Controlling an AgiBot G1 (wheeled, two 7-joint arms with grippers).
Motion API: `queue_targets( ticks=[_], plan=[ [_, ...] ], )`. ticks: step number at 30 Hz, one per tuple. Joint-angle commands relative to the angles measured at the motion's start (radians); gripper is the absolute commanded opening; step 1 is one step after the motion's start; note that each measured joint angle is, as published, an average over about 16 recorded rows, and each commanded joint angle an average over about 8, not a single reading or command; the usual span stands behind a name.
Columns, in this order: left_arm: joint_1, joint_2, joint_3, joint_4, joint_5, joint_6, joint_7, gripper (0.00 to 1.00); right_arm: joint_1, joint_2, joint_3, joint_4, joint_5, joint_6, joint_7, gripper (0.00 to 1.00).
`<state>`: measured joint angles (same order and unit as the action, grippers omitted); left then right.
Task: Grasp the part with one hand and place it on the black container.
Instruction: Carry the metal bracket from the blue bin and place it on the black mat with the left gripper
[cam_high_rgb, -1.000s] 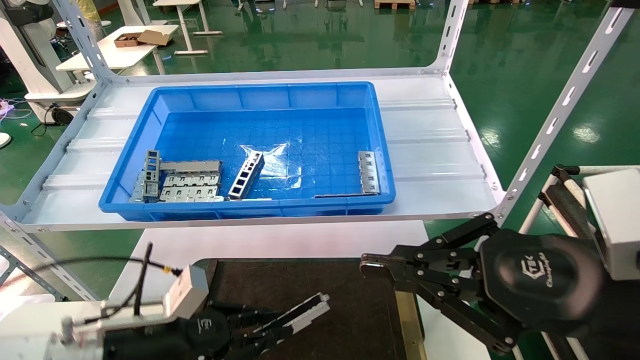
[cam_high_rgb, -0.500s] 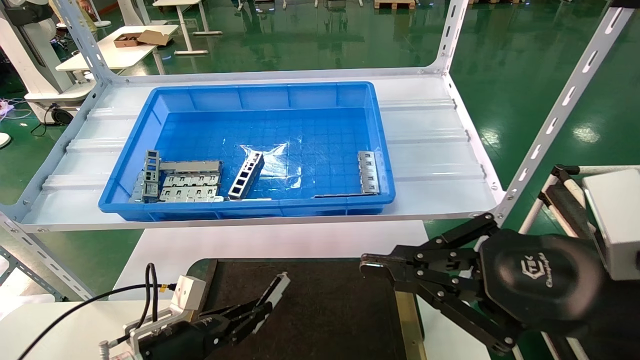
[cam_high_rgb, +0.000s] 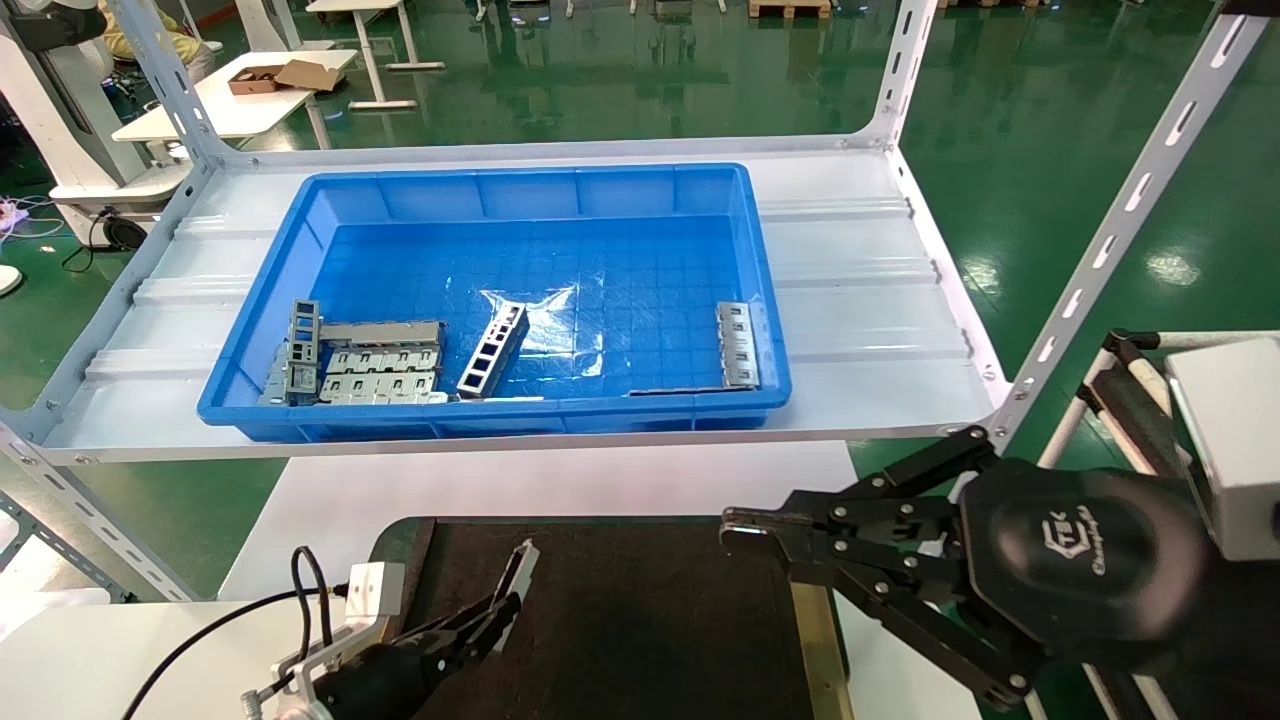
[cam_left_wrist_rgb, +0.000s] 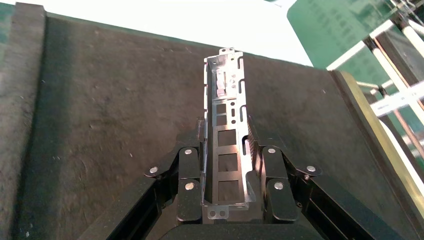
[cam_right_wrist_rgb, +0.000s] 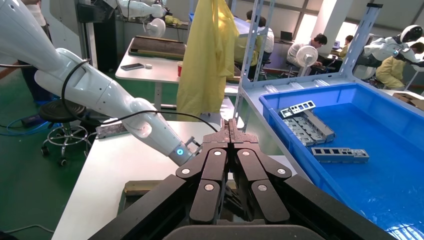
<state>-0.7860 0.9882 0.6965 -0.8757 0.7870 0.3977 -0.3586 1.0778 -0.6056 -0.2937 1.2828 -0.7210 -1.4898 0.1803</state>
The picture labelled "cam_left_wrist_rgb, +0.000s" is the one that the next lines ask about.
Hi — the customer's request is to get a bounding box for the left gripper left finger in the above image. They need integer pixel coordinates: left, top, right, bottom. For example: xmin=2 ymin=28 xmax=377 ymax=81
xmin=77 ymin=119 xmax=208 ymax=240

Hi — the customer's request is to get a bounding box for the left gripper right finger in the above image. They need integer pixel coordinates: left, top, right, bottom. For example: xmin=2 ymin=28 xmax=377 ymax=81
xmin=246 ymin=115 xmax=402 ymax=240

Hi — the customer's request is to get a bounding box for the metal channel bracket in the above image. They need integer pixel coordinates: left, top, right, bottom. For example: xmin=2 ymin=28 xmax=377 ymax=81
xmin=201 ymin=47 xmax=258 ymax=221

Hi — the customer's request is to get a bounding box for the black container tray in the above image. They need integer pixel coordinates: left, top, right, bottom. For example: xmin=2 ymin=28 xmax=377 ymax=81
xmin=0 ymin=1 xmax=424 ymax=240

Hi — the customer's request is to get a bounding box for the tube frame cart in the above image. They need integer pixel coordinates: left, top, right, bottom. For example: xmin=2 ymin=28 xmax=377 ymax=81
xmin=326 ymin=0 xmax=424 ymax=160

